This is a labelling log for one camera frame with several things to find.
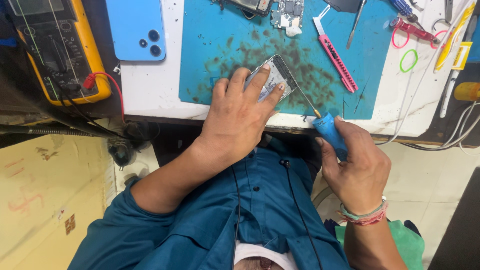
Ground black flat phone part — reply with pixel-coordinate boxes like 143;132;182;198
324;0;361;14

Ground white cables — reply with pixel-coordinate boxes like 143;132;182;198
374;0;480;157

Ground blue work mat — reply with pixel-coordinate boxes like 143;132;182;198
179;0;399;121

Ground blue smartphone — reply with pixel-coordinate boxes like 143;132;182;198
105;0;167;62

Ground yellow tool handle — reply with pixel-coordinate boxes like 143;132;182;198
453;82;480;101

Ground black device under table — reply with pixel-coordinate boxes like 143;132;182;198
106;121;151;168

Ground green phone circuit board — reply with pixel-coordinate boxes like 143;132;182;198
270;0;305;30

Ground black opened phone body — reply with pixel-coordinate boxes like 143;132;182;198
220;0;275;19

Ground yellow plastic tweezers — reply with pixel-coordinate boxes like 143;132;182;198
434;2;476;72

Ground person's right hand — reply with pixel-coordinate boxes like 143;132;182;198
315;115;393;215

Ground green rubber band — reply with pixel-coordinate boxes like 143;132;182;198
399;49;419;73

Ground person's left hand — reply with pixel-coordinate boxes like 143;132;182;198
189;64;286;170

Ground red handled screwdriver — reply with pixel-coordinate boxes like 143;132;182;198
389;17;442;45

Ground metal spudger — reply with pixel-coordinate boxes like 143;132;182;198
345;0;368;50

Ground pink rubber band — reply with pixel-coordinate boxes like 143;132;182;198
430;30;449;50
391;27;410;49

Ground white undershirt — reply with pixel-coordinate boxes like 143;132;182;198
233;243;299;270

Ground red probe lead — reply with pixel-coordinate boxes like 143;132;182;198
82;71;125;123

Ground pink utility knife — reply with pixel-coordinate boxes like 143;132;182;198
312;4;359;94

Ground black flexible hose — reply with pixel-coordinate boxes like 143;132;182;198
0;123;113;139

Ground white pen tool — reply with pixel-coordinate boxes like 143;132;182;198
439;69;460;119

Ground yellow multimeter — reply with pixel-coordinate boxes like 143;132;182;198
5;0;113;107

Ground blue handled soldering iron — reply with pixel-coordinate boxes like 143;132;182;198
289;77;349;163

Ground black earphone cable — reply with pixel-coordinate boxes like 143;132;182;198
230;159;325;270

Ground silver phone frame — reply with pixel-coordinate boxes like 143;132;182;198
244;55;299;103

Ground blue button shirt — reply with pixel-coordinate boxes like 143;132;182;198
67;134;354;270

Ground thread wrist bracelets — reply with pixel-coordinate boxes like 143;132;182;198
336;196;389;227

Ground blue handled screwdriver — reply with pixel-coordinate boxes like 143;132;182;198
388;0;425;31

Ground yellow label packet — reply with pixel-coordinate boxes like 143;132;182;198
451;41;473;71

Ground green cloth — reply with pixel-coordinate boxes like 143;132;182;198
334;220;426;270

